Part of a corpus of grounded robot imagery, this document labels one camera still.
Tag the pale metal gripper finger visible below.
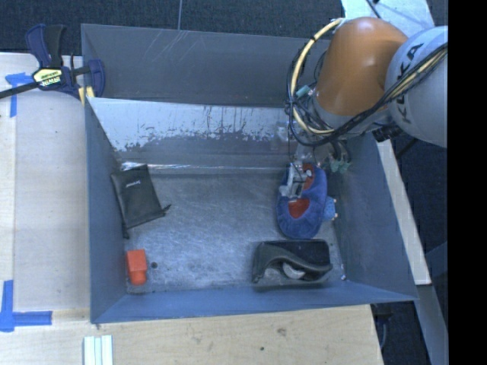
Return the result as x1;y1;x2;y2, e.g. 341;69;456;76
281;163;302;199
299;167;317;195

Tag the blue and red plush toy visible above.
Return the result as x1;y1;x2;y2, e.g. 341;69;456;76
275;163;339;240

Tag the grey metal bin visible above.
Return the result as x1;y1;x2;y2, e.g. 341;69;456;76
79;23;420;325

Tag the black fabric pouch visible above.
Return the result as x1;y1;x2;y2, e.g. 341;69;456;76
110;163;172;240

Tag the orange-red block with peg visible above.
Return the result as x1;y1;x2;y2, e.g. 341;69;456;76
125;249;149;286

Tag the black cylinder on white bracket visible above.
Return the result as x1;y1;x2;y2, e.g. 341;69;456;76
372;125;400;143

